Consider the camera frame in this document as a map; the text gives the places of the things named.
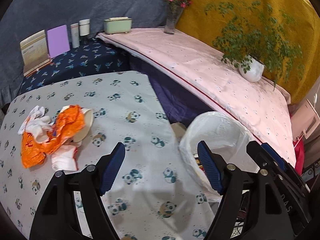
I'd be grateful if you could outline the white red-trimmed cloth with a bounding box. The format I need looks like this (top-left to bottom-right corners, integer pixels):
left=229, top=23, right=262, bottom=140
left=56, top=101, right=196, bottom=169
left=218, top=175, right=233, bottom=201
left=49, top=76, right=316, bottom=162
left=51, top=145, right=78, bottom=171

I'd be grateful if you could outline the orange wrapper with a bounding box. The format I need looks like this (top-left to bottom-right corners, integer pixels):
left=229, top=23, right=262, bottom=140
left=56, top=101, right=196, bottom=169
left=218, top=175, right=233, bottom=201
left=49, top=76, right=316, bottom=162
left=42, top=105, right=85, bottom=154

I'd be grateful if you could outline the white printed paper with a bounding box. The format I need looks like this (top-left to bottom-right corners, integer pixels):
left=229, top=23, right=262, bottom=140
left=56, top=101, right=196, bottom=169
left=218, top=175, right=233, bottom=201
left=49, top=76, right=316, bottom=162
left=17, top=105, right=53, bottom=144

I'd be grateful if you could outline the white lined trash bin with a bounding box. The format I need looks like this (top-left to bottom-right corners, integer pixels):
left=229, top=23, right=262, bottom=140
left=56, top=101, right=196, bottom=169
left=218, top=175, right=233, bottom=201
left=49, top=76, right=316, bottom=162
left=179, top=112, right=259, bottom=202

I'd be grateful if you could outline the pink white appliance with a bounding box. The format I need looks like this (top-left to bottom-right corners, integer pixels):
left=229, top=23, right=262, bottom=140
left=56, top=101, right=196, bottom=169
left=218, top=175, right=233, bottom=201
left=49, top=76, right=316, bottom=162
left=290, top=74, right=320, bottom=143

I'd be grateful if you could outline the dark purple cloth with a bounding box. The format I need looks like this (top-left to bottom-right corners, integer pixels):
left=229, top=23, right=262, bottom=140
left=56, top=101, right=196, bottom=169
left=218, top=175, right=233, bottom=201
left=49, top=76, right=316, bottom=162
left=130, top=56, right=213, bottom=127

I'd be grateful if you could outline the navy leaf print cloth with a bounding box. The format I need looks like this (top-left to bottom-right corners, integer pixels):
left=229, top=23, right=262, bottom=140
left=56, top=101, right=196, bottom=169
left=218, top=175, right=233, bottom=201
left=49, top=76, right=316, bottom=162
left=19, top=38, right=130, bottom=94

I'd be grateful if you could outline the pink patterned table cloth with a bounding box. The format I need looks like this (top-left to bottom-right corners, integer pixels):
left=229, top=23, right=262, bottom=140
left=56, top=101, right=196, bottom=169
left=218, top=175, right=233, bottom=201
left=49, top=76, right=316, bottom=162
left=96, top=28, right=296, bottom=166

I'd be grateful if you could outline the green plant in white pot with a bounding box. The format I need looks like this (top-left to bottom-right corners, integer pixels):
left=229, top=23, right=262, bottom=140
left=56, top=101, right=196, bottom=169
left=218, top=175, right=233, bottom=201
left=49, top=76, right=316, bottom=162
left=204, top=0, right=305, bottom=83

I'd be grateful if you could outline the mint green tissue box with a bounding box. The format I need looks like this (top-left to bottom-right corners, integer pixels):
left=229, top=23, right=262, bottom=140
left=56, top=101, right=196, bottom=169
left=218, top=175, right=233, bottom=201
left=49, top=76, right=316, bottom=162
left=104, top=17, right=132, bottom=34

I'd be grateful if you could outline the white tube bottle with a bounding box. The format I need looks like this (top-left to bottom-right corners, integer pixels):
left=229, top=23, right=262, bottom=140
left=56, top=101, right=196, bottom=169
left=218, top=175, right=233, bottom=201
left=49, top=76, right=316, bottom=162
left=71, top=23, right=80, bottom=48

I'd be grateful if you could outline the white jar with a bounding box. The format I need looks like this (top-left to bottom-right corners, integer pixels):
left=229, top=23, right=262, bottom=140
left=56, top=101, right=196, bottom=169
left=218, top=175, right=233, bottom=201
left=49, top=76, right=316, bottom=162
left=79, top=19, right=90, bottom=36

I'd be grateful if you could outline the yellow patterned curtain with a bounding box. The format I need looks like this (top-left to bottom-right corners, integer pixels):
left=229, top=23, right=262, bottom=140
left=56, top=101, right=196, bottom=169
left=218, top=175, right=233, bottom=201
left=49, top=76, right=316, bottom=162
left=175, top=0, right=320, bottom=104

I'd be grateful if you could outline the glass vase with pink flowers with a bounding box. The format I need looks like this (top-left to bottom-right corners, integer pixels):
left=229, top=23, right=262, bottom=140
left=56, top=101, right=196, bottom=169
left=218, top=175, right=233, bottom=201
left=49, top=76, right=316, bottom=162
left=164, top=0, right=192, bottom=35

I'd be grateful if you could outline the blue grey sofa cover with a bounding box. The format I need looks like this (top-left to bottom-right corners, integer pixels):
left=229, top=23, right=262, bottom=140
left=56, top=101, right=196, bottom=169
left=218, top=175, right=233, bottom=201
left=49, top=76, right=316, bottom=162
left=1, top=0, right=167, bottom=106

